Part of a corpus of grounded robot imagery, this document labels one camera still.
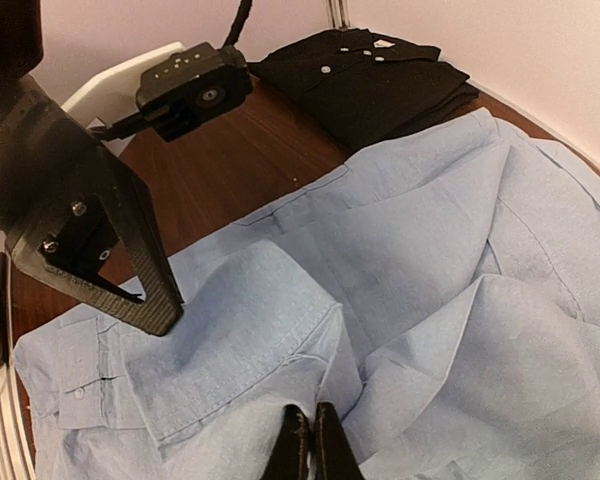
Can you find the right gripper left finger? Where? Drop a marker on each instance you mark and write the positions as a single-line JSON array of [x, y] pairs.
[[289, 456]]

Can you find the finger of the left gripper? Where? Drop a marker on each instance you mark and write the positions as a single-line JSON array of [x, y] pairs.
[[101, 214]]

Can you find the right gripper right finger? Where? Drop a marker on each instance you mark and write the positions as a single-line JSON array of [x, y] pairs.
[[334, 456]]

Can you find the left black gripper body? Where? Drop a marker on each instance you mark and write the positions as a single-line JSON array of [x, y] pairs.
[[42, 151]]

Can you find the light blue long sleeve shirt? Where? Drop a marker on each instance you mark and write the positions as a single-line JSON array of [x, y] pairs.
[[441, 291]]

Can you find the folded black shirt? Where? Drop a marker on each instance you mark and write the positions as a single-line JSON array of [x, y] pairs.
[[363, 87]]

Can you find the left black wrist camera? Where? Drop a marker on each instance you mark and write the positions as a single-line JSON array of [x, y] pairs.
[[21, 44]]

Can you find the front aluminium rail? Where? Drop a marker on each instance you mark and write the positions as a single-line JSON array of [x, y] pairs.
[[16, 456]]

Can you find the left aluminium frame post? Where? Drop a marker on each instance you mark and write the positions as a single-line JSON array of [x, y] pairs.
[[338, 14]]

